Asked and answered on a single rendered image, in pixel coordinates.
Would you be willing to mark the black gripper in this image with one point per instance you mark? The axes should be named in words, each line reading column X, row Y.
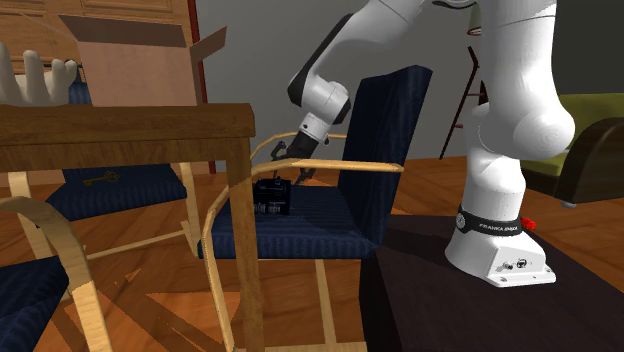
column 303, row 145

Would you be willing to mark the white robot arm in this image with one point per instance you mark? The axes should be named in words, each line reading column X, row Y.
column 512, row 97

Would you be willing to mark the black box-shaped device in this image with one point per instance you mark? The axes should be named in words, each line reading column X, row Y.
column 271, row 197

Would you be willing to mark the blue armchair with wooden arms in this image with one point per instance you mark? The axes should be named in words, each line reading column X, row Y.
column 385, row 146
column 29, row 302
column 131, row 192

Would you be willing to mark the open cardboard box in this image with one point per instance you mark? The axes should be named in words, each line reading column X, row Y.
column 141, row 78

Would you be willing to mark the brown wooden table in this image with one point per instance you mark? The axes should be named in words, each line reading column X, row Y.
column 122, row 129

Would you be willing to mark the golden key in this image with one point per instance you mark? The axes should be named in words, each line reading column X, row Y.
column 101, row 178

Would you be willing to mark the dark robot stand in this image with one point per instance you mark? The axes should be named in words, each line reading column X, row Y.
column 463, row 317

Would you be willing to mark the white hand-shaped sculpture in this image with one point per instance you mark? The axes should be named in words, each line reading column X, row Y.
column 34, row 80

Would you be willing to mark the wooden panelled door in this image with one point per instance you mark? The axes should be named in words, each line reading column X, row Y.
column 39, row 29

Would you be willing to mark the green sofa with dark armrest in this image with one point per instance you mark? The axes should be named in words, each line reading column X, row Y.
column 597, row 161

